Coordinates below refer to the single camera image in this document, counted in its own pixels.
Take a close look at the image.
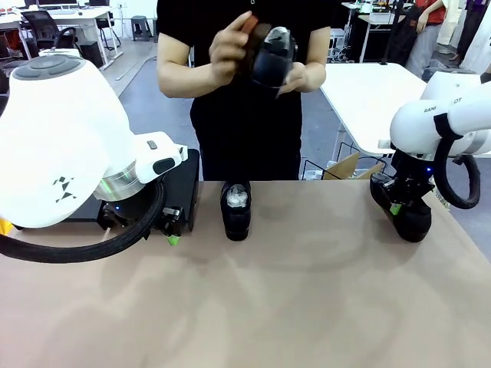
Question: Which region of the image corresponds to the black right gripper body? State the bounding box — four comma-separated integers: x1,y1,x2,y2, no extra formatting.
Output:
384,151,437,205

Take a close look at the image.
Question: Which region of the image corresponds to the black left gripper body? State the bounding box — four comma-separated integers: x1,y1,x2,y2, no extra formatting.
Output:
97,183,160,231

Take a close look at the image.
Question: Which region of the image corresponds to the black leather shoe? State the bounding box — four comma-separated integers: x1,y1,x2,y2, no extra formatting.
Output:
219,180,253,242
251,25,298,90
369,174,433,243

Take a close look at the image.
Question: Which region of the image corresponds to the wooden shoe brush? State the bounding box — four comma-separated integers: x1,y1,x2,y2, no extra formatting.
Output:
236,13,272,77

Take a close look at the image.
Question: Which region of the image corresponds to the person's left forearm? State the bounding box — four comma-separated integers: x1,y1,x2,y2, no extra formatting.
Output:
302,59,327,93

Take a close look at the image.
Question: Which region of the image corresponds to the person's right forearm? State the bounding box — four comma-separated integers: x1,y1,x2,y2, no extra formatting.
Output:
157,57,219,100

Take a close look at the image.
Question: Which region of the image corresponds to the person's left hand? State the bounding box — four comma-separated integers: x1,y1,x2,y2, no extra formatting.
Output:
275,61,311,100

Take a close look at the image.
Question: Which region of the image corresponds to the person's right hand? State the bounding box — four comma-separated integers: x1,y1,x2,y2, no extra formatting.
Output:
209,10,256,87

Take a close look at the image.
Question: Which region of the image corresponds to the brown cardboard box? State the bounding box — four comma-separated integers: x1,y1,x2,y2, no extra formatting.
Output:
321,151,384,181

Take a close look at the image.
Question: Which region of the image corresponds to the person's black t-shirt torso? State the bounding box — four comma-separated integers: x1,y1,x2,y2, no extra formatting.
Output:
156,0,333,182

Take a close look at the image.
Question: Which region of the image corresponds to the black hanging garment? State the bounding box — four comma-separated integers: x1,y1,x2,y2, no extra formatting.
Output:
385,2,423,68

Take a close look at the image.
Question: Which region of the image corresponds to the white computer case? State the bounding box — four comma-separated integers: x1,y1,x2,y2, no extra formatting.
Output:
329,28,347,62

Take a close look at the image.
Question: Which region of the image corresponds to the black computer tower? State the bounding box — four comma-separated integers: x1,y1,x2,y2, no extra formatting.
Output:
79,41,104,70

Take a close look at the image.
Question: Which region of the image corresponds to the white cluttered workbench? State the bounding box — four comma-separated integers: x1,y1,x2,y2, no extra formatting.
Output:
340,2,417,64

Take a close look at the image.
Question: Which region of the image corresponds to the person in dark purple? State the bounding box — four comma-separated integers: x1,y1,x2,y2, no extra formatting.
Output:
456,0,491,72

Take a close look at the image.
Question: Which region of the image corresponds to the person in red shirt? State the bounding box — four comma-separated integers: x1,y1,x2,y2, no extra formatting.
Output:
406,0,448,77

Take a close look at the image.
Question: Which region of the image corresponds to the grey plastic stool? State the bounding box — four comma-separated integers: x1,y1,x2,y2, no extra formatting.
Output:
130,15,150,42

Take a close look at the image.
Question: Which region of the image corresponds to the white office desk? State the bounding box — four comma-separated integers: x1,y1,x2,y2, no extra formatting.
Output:
0,6,116,72

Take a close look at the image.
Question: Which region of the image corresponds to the black mesh office chair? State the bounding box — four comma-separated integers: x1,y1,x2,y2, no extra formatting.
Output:
21,10,80,51

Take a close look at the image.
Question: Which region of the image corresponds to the black sleeved left arm cable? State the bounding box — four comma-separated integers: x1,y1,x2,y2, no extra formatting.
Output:
0,179,168,265

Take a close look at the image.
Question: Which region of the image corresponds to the black sleeved arm cable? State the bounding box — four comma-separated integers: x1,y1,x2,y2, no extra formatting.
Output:
0,179,168,265
433,132,482,210

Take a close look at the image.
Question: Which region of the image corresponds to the black sleeved right arm cable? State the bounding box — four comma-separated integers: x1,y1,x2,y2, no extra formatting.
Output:
433,132,482,210

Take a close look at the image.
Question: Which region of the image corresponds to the black wire rack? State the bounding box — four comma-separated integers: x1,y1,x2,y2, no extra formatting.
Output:
302,140,389,181

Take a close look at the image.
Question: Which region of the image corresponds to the white floor cable cover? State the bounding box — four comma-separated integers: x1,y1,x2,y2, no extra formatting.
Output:
114,55,159,81

